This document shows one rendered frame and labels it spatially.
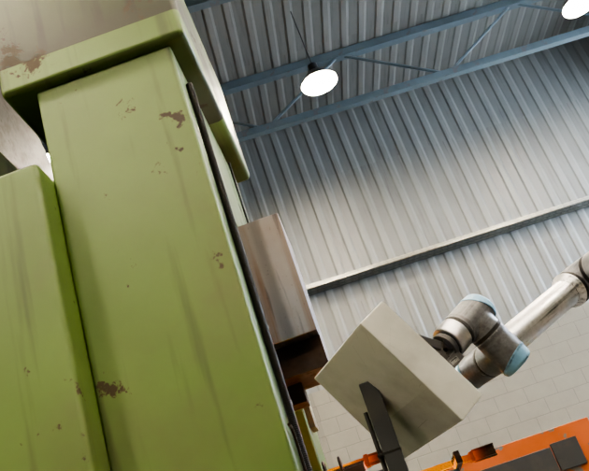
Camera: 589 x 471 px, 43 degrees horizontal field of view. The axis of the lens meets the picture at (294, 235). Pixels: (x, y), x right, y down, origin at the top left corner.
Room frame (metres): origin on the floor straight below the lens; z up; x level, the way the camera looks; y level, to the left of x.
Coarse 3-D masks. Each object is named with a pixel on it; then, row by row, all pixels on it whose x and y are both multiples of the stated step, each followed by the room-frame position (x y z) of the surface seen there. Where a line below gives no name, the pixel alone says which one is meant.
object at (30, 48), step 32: (0, 0) 1.79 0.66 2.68; (32, 0) 1.79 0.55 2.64; (64, 0) 1.79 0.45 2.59; (96, 0) 1.79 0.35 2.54; (128, 0) 1.79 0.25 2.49; (160, 0) 1.79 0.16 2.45; (0, 32) 1.79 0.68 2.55; (32, 32) 1.79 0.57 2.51; (64, 32) 1.79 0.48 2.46; (96, 32) 1.79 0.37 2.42; (128, 32) 1.79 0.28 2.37; (160, 32) 1.79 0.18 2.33; (192, 32) 2.08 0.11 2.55; (0, 64) 1.80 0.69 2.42; (32, 64) 1.79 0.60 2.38; (64, 64) 1.79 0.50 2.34; (96, 64) 1.80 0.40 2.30; (192, 64) 1.94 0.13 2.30; (32, 96) 1.84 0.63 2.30; (32, 128) 1.99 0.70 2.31; (224, 128) 2.35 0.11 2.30
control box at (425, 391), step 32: (384, 320) 1.52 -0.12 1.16; (352, 352) 1.60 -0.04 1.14; (384, 352) 1.53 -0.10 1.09; (416, 352) 1.53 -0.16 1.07; (352, 384) 1.71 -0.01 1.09; (384, 384) 1.62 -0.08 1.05; (416, 384) 1.55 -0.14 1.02; (448, 384) 1.55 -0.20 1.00; (352, 416) 1.83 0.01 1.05; (416, 416) 1.65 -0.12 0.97; (448, 416) 1.57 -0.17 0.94; (416, 448) 1.75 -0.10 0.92
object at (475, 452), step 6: (492, 444) 2.83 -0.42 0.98; (474, 450) 2.83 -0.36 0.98; (480, 450) 2.83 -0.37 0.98; (486, 450) 2.83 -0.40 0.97; (492, 450) 2.83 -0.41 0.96; (462, 456) 2.82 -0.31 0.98; (468, 456) 2.82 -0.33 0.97; (474, 456) 2.83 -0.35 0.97; (480, 456) 2.83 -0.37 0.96; (486, 456) 2.83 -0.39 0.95; (492, 456) 2.83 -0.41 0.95; (450, 462) 2.82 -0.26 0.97; (426, 468) 2.83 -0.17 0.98; (432, 468) 2.83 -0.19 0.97; (438, 468) 2.82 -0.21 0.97; (444, 468) 2.82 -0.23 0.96
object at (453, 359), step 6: (438, 336) 1.85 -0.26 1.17; (444, 336) 1.85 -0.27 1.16; (444, 342) 1.86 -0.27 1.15; (450, 342) 1.84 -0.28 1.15; (444, 348) 1.86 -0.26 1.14; (450, 348) 1.86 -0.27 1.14; (456, 348) 1.86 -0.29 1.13; (444, 354) 1.86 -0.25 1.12; (450, 354) 1.86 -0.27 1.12; (456, 354) 1.87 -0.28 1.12; (450, 360) 1.86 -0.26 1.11; (456, 360) 1.86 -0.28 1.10
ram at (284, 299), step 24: (264, 240) 2.08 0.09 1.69; (288, 240) 2.23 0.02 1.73; (264, 264) 2.09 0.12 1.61; (288, 264) 2.08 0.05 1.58; (264, 288) 2.09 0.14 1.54; (288, 288) 2.08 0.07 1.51; (264, 312) 2.09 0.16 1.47; (288, 312) 2.08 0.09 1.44; (312, 312) 2.21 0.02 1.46; (288, 336) 2.09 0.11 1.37
